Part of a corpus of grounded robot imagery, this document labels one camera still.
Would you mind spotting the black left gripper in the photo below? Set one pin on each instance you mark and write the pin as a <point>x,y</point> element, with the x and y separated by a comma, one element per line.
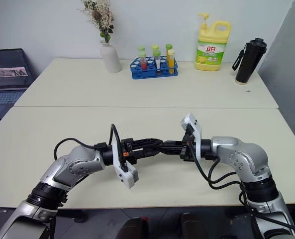
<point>130,149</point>

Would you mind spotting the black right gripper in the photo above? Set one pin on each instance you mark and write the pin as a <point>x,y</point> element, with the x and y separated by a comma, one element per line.
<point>186,150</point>

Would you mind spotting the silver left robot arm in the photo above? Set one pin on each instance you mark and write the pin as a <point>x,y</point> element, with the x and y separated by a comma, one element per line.
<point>70,164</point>

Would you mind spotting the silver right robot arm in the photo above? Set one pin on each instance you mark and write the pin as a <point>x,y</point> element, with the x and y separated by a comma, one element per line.
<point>246,159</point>

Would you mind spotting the blue test tube rack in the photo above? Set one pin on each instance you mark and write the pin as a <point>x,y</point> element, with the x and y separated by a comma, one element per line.
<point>151,74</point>

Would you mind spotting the dark rounded shape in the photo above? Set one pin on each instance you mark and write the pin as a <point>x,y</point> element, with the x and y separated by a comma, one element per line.
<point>192,226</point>
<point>133,229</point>

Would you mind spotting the red liquid test tube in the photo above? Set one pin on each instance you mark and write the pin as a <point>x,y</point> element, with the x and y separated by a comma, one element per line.
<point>144,63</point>

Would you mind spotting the white labelled test tube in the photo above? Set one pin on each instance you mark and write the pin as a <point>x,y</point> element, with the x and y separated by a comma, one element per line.
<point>158,63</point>

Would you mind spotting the orange liquid test tube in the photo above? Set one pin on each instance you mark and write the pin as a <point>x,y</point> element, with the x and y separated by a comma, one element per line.
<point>171,62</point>

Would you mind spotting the white ceramic vase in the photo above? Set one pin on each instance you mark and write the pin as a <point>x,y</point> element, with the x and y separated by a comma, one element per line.
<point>110,58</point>

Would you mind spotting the black table foot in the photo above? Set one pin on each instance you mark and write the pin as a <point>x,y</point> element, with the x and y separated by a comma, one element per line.
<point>75,215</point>

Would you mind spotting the green capped test tube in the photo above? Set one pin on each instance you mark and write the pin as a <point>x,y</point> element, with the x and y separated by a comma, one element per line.
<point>155,47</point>
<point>168,46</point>
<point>141,47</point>

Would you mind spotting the yellow detergent pump bottle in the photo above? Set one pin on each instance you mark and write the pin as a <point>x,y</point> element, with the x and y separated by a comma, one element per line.
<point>210,53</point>

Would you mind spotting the dried flower bouquet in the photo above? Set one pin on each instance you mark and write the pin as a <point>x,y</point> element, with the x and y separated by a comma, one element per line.
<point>98,15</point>

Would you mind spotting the grey laptop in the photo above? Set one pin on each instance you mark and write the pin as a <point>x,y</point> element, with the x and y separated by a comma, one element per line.
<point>6,74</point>

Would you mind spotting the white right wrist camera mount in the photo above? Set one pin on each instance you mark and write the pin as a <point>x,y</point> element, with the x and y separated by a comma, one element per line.
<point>195,125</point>

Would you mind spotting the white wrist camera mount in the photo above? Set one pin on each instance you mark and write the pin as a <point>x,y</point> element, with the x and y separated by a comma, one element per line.
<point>195,125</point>
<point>127,175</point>

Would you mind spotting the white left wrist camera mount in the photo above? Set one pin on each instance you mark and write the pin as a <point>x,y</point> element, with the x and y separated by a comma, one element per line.
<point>127,175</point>

